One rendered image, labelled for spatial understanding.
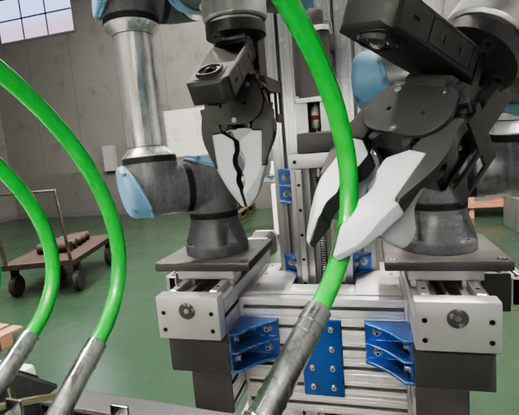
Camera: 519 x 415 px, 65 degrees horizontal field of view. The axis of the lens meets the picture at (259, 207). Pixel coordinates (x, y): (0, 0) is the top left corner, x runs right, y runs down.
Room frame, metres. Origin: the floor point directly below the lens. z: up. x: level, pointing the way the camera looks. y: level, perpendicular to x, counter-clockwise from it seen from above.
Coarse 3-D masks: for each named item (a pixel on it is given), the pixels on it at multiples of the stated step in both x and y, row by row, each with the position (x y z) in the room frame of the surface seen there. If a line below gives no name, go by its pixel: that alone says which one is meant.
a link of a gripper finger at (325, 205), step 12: (360, 144) 0.32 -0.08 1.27; (336, 156) 0.32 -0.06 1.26; (360, 156) 0.31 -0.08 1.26; (372, 156) 0.33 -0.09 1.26; (336, 168) 0.31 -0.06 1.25; (360, 168) 0.30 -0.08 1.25; (372, 168) 0.31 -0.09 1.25; (324, 180) 0.31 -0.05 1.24; (336, 180) 0.31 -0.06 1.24; (360, 180) 0.31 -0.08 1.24; (324, 192) 0.31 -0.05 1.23; (336, 192) 0.30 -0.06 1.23; (360, 192) 0.33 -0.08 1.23; (312, 204) 0.31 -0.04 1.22; (324, 204) 0.30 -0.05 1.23; (336, 204) 0.30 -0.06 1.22; (312, 216) 0.30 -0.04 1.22; (324, 216) 0.30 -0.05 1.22; (336, 216) 0.32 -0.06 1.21; (312, 228) 0.29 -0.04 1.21; (324, 228) 0.30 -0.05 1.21; (312, 240) 0.29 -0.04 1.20
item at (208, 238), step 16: (192, 224) 0.93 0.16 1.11; (208, 224) 0.90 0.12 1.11; (224, 224) 0.91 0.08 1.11; (240, 224) 0.95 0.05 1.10; (192, 240) 0.94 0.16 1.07; (208, 240) 0.89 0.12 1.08; (224, 240) 0.90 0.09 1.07; (240, 240) 0.92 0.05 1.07; (192, 256) 0.91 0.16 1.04; (208, 256) 0.89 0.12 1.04; (224, 256) 0.89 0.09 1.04
